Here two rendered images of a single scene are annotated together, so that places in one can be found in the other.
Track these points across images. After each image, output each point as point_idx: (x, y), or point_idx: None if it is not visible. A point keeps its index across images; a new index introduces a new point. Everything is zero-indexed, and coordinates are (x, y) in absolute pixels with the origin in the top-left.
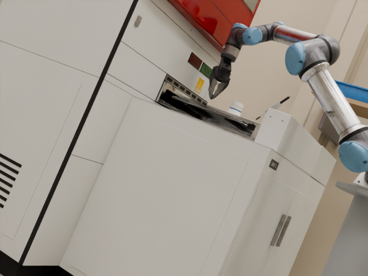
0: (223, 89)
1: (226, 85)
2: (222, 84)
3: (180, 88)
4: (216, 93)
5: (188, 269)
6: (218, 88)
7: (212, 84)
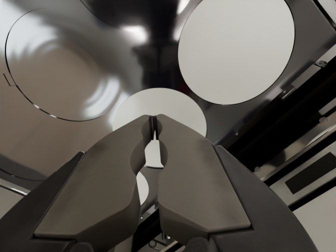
0: (62, 170)
1: (7, 229)
2: (90, 211)
3: (320, 162)
4: (134, 126)
5: None
6: (122, 160)
7: (211, 164)
